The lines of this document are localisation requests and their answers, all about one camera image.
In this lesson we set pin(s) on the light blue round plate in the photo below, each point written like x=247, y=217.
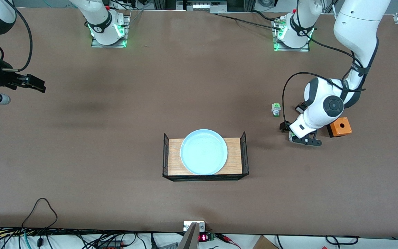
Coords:
x=204, y=152

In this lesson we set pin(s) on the black rectangular switch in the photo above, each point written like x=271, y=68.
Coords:
x=299, y=109

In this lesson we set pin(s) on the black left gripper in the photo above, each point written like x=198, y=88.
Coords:
x=284, y=126

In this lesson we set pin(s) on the white power strip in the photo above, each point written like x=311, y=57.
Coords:
x=199, y=6

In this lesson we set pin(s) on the red digit display module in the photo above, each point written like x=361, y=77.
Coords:
x=203, y=237

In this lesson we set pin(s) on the red push button switch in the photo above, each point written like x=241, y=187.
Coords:
x=291, y=135

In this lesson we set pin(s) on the green push button switch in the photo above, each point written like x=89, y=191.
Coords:
x=276, y=109

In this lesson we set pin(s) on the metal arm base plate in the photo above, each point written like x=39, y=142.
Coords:
x=94, y=44
x=304, y=49

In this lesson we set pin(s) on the red clip lead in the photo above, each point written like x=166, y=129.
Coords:
x=225, y=237

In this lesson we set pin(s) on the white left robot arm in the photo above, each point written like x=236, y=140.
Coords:
x=354, y=31

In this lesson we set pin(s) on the orange button enclosure box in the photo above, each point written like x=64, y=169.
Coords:
x=342, y=127

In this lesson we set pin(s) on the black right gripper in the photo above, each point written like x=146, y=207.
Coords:
x=2, y=78

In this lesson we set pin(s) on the black power adapter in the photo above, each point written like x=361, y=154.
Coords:
x=111, y=245

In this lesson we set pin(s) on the brown cardboard piece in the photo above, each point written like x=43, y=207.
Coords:
x=263, y=243

